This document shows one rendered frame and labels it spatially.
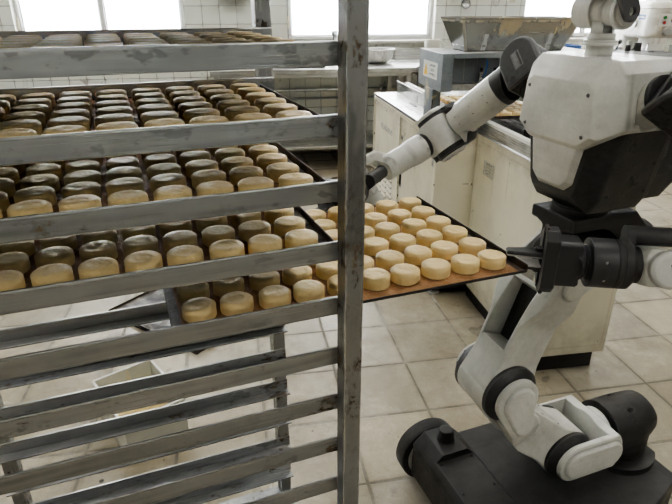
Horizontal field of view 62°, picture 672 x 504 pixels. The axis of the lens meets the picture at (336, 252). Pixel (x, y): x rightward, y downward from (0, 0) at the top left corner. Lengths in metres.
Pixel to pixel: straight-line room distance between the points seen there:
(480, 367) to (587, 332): 1.12
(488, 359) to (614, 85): 0.64
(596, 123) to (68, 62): 0.88
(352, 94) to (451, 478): 1.20
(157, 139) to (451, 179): 2.10
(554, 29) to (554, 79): 1.58
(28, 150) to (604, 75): 0.93
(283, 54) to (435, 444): 1.28
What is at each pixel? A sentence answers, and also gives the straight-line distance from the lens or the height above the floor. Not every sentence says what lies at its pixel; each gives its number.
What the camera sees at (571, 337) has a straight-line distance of 2.42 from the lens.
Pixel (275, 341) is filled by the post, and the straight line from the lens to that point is 1.36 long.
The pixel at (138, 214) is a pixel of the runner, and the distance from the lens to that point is 0.73.
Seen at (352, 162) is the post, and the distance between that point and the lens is 0.74.
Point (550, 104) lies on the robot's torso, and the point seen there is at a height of 1.19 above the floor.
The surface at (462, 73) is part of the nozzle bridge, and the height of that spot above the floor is 1.09.
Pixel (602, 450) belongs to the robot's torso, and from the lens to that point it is 1.69.
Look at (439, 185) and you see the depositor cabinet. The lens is 2.67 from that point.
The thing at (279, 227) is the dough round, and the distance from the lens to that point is 0.88.
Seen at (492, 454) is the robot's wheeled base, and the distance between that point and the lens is 1.80.
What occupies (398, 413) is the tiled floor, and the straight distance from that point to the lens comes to 2.15.
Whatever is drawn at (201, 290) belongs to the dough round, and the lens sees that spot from 0.89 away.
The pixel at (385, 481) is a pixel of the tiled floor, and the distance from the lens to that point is 1.91.
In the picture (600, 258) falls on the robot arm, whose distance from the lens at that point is 1.05.
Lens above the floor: 1.38
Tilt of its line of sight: 24 degrees down
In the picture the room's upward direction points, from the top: straight up
